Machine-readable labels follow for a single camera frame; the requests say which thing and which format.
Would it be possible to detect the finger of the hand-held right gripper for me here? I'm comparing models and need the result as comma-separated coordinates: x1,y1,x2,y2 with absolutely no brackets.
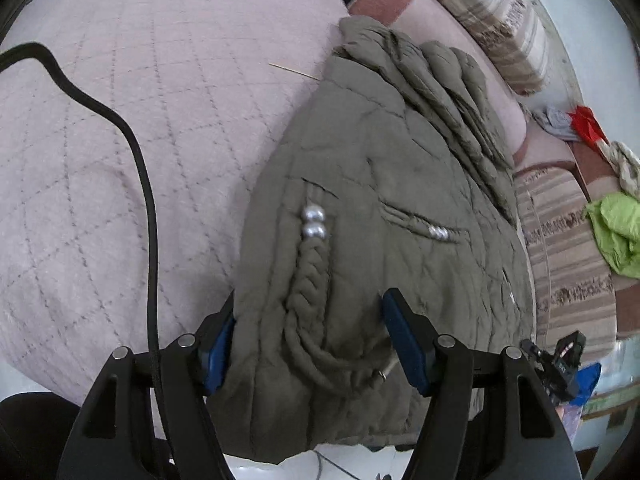
520,330,603,406

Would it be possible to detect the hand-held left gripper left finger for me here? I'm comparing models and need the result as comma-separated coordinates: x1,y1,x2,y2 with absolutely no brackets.
57,292,236,480

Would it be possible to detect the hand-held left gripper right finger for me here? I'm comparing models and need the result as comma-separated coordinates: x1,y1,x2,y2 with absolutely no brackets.
382,288,583,480

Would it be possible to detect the olive quilted hooded jacket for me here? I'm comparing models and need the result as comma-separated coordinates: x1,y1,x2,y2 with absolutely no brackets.
220,15,538,463

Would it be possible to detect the striped beige cushion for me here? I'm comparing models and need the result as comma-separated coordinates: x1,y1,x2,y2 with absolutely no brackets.
514,167,621,366
385,0,551,96

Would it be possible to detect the lime green cloth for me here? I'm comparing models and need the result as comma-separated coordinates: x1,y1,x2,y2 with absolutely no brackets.
584,192,640,278

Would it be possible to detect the beige knit cloth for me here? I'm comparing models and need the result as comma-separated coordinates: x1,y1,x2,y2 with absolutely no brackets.
602,141,640,196

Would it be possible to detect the grey striped cloth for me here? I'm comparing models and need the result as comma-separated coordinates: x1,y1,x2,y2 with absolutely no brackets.
532,107,578,142

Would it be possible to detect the red cloth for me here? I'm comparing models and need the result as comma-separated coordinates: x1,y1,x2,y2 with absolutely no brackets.
567,106,611,153

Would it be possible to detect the pink quilted bedspread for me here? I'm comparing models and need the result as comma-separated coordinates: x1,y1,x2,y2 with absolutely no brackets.
0,0,640,426

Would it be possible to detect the thin yellow stick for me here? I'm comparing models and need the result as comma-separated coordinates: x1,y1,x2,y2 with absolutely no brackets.
269,62,321,81

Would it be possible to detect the pink bolster cushion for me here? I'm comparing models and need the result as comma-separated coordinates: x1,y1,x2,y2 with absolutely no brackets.
347,0,528,166

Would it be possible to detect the black cable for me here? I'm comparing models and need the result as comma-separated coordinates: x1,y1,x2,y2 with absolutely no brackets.
0,44,166,461

